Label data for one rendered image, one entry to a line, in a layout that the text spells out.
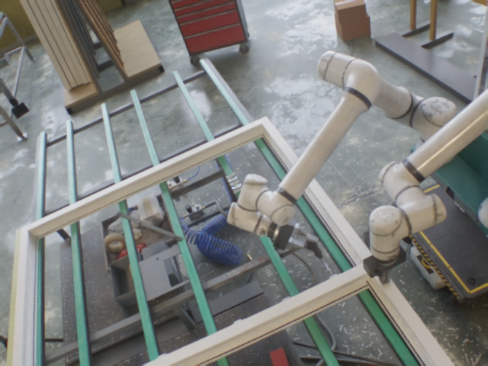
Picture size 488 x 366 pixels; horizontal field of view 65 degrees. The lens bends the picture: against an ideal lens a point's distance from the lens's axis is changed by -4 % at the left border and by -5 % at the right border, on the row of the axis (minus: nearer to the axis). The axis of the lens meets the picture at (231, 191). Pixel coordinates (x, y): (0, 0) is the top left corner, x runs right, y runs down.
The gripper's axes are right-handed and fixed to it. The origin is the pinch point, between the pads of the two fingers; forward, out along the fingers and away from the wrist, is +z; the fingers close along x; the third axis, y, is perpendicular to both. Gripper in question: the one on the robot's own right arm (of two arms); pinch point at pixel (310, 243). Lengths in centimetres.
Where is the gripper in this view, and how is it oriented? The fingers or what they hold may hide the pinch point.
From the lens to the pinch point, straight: 159.1
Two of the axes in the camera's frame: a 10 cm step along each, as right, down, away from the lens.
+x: 2.2, -7.8, -5.8
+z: 9.3, 3.5, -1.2
